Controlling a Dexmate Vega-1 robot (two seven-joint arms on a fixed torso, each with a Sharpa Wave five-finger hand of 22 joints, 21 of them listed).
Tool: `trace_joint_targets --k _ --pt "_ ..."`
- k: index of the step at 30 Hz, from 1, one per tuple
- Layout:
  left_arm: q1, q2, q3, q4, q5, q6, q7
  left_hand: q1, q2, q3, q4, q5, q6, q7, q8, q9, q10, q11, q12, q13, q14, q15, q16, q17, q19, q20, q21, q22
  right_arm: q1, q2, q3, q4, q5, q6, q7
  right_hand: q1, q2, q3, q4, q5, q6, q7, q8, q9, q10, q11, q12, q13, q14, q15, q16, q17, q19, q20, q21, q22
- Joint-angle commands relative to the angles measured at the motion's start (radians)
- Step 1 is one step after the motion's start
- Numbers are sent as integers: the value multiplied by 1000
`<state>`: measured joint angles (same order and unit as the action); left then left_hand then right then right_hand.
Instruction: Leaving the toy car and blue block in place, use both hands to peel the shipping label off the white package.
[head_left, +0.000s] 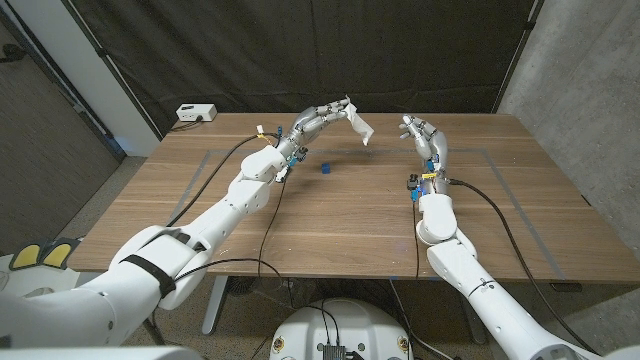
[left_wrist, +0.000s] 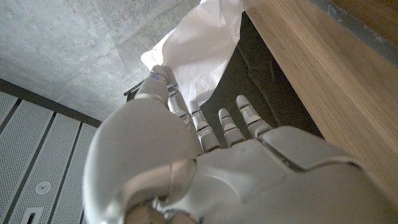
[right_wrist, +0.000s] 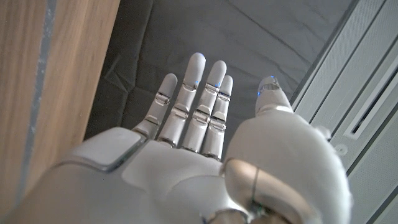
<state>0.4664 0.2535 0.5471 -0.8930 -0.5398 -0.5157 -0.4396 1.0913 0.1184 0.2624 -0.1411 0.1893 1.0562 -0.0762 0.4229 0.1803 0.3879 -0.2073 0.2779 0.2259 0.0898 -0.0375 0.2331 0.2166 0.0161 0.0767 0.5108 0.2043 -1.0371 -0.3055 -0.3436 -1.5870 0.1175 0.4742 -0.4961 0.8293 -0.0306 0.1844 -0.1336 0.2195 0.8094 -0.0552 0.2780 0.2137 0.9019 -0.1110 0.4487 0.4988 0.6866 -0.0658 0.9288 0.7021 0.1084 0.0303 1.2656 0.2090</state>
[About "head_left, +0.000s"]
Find black backdrop stand pole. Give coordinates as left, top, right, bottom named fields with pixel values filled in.
left=62, top=0, right=164, bottom=141
left=492, top=0, right=544, bottom=114

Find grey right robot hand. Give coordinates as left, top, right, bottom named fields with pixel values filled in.
left=398, top=114, right=451, bottom=196

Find black round fan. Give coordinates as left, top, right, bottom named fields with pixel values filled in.
left=227, top=276, right=261, bottom=296

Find white floor mat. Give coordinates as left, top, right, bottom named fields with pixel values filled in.
left=0, top=254, right=81, bottom=301

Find yellow foot pedal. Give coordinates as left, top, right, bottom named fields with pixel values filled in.
left=9, top=243, right=42, bottom=271
left=40, top=238, right=81, bottom=270

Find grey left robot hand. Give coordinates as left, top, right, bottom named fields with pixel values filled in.
left=277, top=98, right=354, bottom=161

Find grey tape outline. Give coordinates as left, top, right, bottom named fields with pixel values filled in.
left=142, top=148, right=566, bottom=281

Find black backdrop curtain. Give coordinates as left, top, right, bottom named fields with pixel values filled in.
left=62, top=0, right=544, bottom=137

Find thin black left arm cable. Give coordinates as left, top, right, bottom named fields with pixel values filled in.
left=172, top=180, right=299, bottom=309

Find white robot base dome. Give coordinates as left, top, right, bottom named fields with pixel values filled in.
left=269, top=298, right=415, bottom=360

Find white paper sheet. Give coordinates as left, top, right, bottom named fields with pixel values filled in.
left=344, top=96, right=375, bottom=147

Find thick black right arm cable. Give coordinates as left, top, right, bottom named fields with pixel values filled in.
left=447, top=178, right=599, bottom=355

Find white power strip box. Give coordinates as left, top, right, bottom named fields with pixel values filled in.
left=175, top=103, right=218, bottom=123

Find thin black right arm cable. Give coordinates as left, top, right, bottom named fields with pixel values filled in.
left=412, top=199, right=421, bottom=280

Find black door handle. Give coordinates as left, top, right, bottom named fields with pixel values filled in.
left=0, top=43, right=27, bottom=64

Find white robot torso edge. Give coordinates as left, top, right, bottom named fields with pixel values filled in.
left=0, top=346, right=204, bottom=360

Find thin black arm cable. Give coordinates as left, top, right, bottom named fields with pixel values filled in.
left=172, top=180, right=299, bottom=309
left=412, top=199, right=421, bottom=280

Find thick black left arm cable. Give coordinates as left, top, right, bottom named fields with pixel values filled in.
left=167, top=132, right=281, bottom=229

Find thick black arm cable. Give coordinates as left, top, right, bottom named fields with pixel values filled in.
left=167, top=132, right=281, bottom=229
left=447, top=178, right=599, bottom=355

